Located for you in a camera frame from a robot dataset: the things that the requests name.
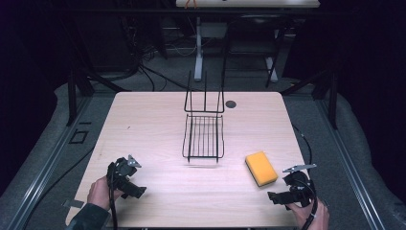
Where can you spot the person's right hand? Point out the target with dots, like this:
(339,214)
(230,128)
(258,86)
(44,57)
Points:
(314,218)

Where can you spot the aluminium floor rail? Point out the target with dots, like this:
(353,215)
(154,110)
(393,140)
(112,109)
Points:
(348,166)
(48,166)

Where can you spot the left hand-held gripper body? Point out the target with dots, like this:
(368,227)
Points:
(123,171)

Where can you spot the black metal frame stand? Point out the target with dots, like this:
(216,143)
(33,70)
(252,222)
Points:
(72,96)
(333,96)

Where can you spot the white desk with metal legs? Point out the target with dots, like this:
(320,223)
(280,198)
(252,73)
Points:
(198,48)

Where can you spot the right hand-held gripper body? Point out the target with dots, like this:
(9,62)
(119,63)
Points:
(300,188)

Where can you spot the yellow sponge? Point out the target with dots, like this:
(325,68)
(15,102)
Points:
(261,167)

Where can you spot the grey tape strip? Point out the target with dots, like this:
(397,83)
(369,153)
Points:
(73,203)

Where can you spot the dark round table grommet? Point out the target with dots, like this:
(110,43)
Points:
(230,104)

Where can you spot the black chair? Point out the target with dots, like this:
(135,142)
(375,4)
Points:
(252,38)

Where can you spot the orange object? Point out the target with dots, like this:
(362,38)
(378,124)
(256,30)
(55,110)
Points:
(191,3)

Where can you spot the person's left hand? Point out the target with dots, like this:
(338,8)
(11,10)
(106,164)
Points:
(99,193)

